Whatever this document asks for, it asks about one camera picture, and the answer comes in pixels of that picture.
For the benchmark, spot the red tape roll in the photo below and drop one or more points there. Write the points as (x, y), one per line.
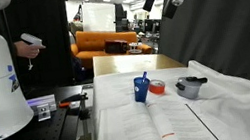
(157, 90)

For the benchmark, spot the small white round object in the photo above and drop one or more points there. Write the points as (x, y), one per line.
(135, 48)

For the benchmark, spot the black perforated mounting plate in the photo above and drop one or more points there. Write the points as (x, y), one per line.
(50, 132)

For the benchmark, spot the black orange bar clamp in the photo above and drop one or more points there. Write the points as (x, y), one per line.
(73, 97)

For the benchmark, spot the orange sofa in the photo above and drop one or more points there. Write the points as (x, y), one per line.
(94, 44)

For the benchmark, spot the white projection board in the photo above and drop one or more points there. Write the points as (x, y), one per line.
(99, 16)

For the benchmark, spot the blue plastic cup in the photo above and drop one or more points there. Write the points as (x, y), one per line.
(140, 94)

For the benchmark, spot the blue marker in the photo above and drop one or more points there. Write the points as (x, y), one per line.
(144, 76)

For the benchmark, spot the white handheld controller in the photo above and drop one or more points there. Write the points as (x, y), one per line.
(32, 39)

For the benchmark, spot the open book white pages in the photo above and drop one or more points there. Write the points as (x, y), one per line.
(135, 132)

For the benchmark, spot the white table cloth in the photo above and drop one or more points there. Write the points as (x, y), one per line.
(245, 105)

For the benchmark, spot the dark brown box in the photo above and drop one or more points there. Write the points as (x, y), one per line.
(116, 46)

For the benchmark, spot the operator hand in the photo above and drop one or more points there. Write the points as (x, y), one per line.
(27, 50)

